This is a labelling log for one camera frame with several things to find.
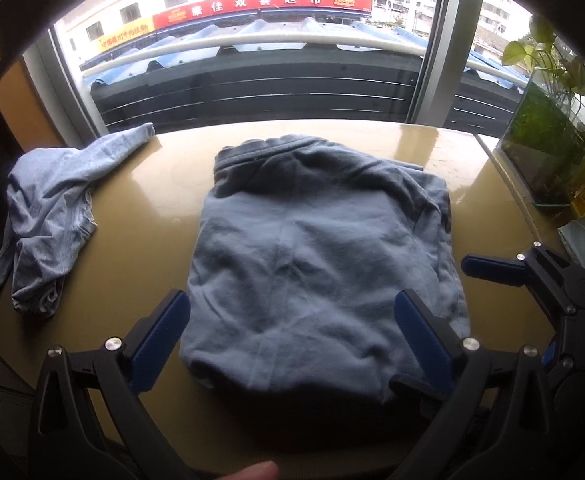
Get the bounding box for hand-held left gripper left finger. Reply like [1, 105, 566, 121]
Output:
[30, 288, 198, 480]

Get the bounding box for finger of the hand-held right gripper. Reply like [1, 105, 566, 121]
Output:
[541, 310, 580, 381]
[461, 242, 579, 313]

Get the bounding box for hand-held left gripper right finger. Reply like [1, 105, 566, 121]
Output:
[389, 289, 560, 480]

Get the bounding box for grey-blue pants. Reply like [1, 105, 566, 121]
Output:
[180, 134, 473, 406]

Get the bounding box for light grey-blue shirt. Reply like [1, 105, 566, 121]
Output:
[0, 122, 156, 317]

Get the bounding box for person's left hand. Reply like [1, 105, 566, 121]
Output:
[207, 461, 280, 480]

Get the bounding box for white cloth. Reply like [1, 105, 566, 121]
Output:
[557, 217, 585, 261]

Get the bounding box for yellow box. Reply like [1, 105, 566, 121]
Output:
[569, 180, 585, 218]

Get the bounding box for glass aquarium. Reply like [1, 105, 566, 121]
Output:
[492, 67, 585, 211]

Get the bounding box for green pothos plant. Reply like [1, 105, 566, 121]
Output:
[502, 15, 585, 126]

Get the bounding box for dark balcony fence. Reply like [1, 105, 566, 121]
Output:
[90, 50, 523, 138]

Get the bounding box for yellow shop sign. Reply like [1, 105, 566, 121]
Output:
[97, 17, 154, 53]

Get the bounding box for white balcony railing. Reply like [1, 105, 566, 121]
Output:
[80, 30, 530, 88]

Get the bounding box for blue corrugated roof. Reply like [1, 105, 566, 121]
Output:
[80, 17, 528, 91]

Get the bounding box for red shop sign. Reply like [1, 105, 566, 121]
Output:
[152, 0, 374, 31]

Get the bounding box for window frame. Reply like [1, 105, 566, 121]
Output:
[22, 0, 488, 148]

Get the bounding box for wooden wall panel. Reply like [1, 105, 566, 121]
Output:
[0, 15, 68, 151]

